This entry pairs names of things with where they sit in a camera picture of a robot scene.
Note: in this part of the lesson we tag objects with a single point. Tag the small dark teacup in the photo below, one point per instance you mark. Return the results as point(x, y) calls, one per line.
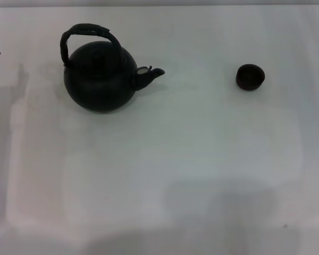
point(250, 77)

